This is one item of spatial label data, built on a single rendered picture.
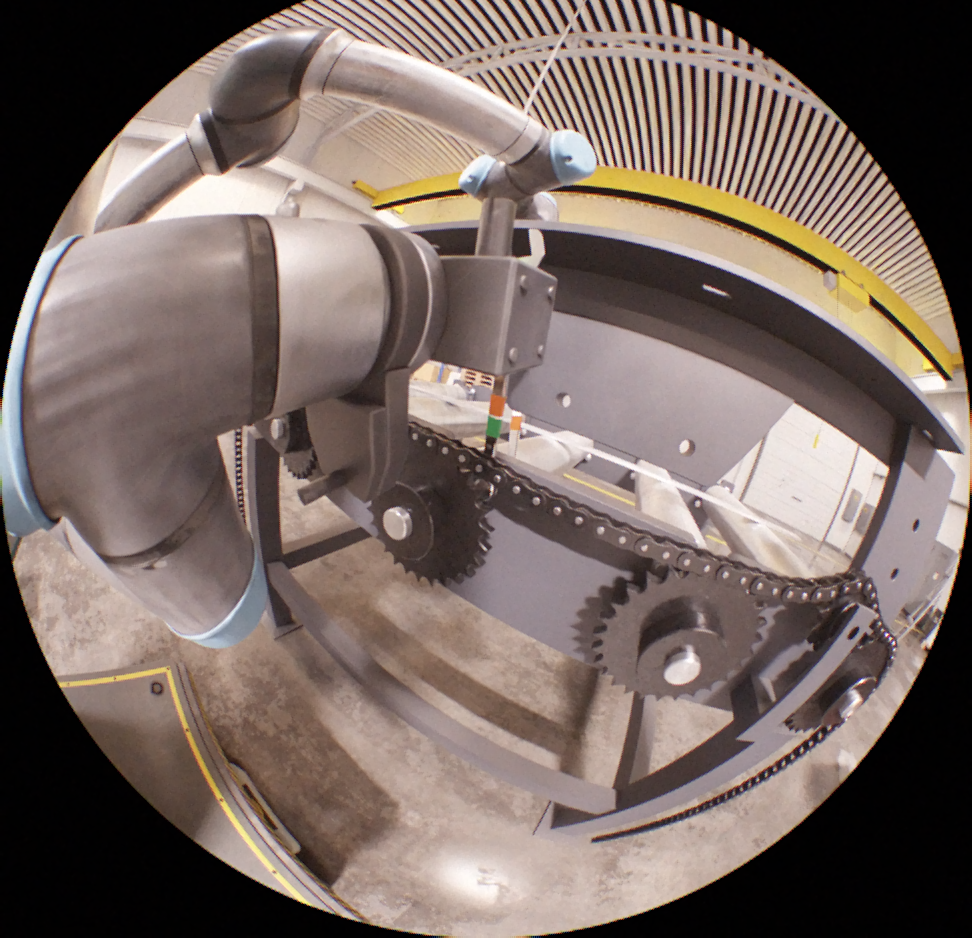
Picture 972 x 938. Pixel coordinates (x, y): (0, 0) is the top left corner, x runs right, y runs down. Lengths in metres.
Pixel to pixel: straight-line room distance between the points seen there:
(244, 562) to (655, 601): 0.28
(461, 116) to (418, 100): 0.05
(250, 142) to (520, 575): 0.63
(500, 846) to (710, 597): 0.93
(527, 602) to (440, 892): 0.91
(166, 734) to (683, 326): 1.04
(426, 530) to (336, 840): 0.93
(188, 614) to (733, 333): 0.43
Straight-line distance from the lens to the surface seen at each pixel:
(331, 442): 0.15
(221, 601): 0.15
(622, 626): 0.29
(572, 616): 0.35
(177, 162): 0.50
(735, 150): 9.48
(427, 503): 0.28
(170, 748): 0.81
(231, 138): 0.48
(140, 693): 0.89
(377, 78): 0.38
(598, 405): 0.29
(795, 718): 0.50
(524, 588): 0.35
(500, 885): 1.08
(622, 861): 1.25
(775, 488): 10.67
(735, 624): 0.31
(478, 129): 0.40
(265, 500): 0.90
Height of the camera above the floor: 1.02
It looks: 15 degrees down
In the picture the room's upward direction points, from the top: 16 degrees clockwise
